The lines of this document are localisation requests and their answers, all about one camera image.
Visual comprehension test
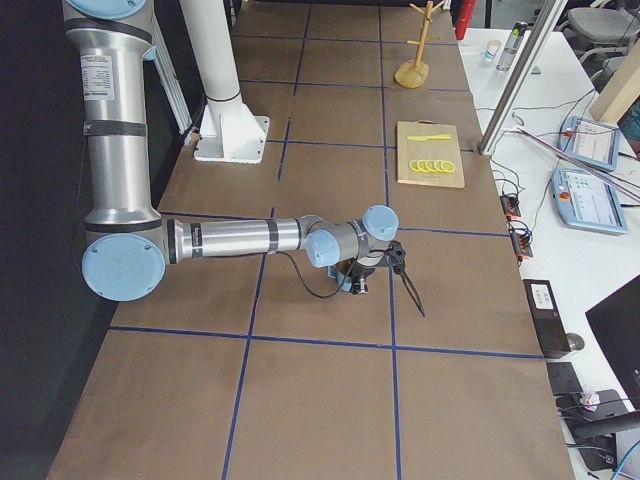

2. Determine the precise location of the near teach pendant tablet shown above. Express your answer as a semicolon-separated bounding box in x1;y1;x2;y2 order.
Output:
552;167;628;235

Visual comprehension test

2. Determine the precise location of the paper cup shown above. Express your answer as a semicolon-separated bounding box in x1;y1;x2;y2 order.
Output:
483;39;502;63

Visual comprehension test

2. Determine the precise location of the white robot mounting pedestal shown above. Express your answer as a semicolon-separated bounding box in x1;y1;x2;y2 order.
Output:
180;0;270;164

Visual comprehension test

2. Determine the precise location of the far teach pendant tablet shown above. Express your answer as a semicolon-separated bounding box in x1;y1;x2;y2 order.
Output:
558;116;621;172

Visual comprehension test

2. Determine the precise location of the black box with label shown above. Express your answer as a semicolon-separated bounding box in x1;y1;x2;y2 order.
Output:
523;279;571;359

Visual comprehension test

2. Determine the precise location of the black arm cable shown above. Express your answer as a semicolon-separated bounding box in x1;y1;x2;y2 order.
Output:
273;249;426;318

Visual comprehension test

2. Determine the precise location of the lemon slice nearest rack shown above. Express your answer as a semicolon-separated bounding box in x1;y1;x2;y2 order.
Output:
408;160;423;173

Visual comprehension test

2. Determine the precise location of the clear water bottle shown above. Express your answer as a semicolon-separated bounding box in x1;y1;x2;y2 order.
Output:
496;21;528;72

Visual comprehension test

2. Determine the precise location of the yellow plastic knife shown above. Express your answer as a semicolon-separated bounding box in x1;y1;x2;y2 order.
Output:
406;134;451;142

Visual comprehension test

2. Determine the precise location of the lemon slice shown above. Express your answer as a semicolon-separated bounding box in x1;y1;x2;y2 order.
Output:
433;160;446;173
425;160;440;173
416;160;432;173
442;160;456;174

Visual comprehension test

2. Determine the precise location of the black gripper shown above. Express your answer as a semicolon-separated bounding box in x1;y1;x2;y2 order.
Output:
347;257;380;295

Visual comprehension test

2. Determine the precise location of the blue ribbed mug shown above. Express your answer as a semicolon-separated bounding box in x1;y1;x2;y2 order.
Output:
327;265;352;293

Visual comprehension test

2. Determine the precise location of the black monitor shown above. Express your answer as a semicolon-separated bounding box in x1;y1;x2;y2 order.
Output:
586;281;640;409

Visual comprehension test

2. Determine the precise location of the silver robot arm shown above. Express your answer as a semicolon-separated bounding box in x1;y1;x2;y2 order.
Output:
63;1;403;301

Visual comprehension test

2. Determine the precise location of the wooden cup storage rack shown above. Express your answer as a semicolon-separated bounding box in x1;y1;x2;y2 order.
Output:
394;1;445;89

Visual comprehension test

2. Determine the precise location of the aluminium frame post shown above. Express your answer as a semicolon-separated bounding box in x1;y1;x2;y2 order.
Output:
478;0;567;156

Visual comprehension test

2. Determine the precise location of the teach pendant tablet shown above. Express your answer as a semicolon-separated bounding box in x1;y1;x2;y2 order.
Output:
558;116;621;172
552;167;628;235

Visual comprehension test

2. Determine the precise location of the wooden cutting board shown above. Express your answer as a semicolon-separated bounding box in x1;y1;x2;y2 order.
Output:
396;121;465;189

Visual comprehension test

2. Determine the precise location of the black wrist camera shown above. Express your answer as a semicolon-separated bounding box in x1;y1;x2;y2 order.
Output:
386;240;406;275

